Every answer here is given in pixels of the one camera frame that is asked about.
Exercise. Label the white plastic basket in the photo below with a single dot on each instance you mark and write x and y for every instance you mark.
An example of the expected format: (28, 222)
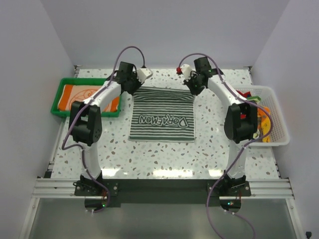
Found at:
(279, 135)

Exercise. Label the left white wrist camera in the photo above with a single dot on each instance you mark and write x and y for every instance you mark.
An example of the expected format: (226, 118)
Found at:
(144, 74)

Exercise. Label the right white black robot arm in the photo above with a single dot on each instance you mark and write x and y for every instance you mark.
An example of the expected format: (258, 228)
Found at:
(240, 120)

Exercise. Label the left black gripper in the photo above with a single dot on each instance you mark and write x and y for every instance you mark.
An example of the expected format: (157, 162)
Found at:
(134, 76)

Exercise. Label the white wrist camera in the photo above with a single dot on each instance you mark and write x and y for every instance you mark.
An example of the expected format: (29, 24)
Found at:
(184, 70)
(144, 74)

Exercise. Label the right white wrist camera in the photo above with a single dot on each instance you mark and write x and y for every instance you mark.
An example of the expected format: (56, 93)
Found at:
(184, 70)

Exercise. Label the orange yellow patterned towel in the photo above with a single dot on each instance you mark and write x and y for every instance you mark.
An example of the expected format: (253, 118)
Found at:
(264, 123)

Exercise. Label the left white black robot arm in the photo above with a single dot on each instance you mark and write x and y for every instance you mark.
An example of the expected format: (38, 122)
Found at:
(85, 126)

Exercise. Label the green plastic tray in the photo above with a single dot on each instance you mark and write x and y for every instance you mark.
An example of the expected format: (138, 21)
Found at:
(57, 99)

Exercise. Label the orange folded cartoon towel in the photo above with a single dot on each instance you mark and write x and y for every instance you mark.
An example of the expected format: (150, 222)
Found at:
(72, 94)

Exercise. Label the red blue patterned towel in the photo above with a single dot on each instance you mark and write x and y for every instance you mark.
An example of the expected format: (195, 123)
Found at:
(243, 95)

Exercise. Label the aluminium frame rail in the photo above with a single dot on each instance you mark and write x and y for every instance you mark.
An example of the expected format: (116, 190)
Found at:
(64, 189)

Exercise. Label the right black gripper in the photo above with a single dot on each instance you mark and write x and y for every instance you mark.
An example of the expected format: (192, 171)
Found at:
(194, 91)

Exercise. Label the green white striped towel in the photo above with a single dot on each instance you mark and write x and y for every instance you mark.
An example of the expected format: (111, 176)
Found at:
(164, 115)

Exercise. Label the black mounting base plate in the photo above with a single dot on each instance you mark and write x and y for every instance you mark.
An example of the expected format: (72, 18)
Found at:
(115, 192)

